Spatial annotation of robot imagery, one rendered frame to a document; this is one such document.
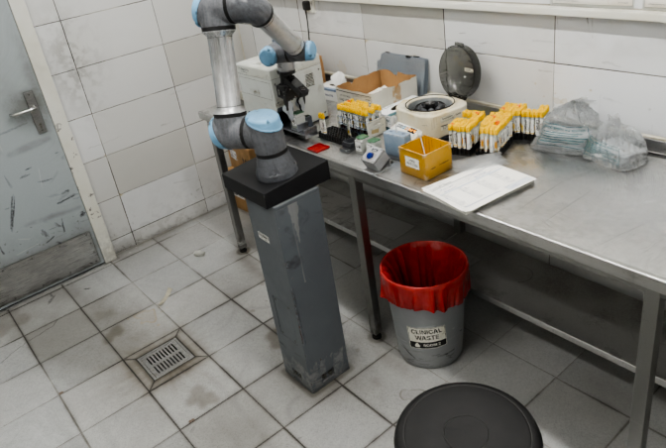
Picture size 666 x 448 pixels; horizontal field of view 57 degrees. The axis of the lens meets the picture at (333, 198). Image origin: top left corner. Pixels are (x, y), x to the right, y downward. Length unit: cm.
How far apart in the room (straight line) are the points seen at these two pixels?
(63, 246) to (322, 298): 187
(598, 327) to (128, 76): 277
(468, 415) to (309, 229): 95
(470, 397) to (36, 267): 277
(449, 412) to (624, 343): 98
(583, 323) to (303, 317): 104
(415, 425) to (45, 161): 265
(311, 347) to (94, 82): 202
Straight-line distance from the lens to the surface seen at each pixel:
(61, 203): 374
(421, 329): 249
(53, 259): 384
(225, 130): 215
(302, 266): 228
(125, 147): 384
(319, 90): 280
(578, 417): 251
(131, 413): 283
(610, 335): 244
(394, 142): 230
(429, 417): 159
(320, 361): 255
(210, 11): 213
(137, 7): 377
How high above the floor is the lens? 183
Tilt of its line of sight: 27 degrees down
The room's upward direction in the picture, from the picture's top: 9 degrees counter-clockwise
